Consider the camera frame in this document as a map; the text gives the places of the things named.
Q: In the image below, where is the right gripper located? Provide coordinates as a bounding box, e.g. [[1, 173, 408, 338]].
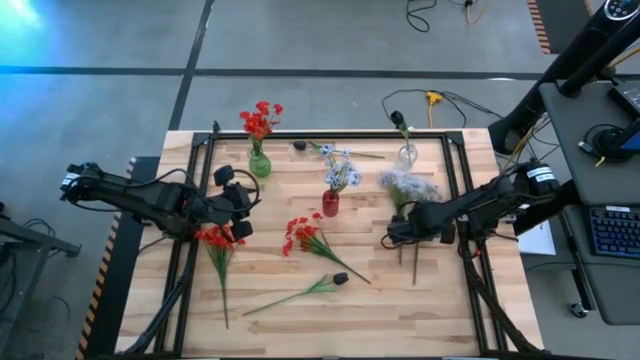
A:
[[387, 202, 457, 246]]

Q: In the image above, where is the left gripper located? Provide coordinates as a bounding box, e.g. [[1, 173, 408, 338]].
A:
[[199, 164, 254, 242]]

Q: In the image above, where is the green glass vase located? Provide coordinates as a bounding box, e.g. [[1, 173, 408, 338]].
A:
[[247, 144, 273, 179]]

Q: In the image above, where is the clear glass vase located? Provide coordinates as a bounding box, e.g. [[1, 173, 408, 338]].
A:
[[397, 143, 419, 171]]

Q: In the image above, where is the red glass vase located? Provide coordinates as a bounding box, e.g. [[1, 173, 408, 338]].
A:
[[322, 189, 341, 218]]

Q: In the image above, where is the white paper sheet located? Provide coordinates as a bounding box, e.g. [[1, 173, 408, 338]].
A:
[[517, 222, 557, 257]]

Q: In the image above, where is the yellow power plug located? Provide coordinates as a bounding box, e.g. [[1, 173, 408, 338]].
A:
[[426, 90, 445, 129]]

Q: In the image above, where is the grey desk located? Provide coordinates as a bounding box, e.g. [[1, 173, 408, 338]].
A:
[[538, 81, 640, 327]]

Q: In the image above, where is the black mat with striped edge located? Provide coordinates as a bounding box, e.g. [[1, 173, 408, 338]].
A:
[[74, 156, 162, 360], [528, 0, 594, 55]]

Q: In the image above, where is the dark grey side table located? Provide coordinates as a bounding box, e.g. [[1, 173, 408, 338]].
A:
[[0, 199, 83, 360]]

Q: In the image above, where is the black keyboard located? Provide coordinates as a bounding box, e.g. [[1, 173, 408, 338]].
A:
[[588, 203, 640, 260]]

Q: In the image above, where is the black tower fan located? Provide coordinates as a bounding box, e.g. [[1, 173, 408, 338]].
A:
[[488, 0, 640, 154]]

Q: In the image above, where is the monitor with blue screen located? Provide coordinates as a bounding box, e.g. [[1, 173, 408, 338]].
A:
[[619, 117, 640, 154]]

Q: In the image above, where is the black stand pole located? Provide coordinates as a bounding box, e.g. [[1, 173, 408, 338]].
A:
[[558, 27, 640, 99]]

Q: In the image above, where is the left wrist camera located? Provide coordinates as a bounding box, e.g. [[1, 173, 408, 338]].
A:
[[227, 183, 254, 221]]

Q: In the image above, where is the black aluminium table frame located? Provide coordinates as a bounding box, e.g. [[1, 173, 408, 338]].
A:
[[115, 119, 544, 359]]

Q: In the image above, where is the black looped floor cable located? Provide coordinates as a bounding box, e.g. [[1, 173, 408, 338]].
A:
[[381, 88, 504, 132]]

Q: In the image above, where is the yellow floor cable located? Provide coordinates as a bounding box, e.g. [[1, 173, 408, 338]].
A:
[[463, 0, 488, 26]]

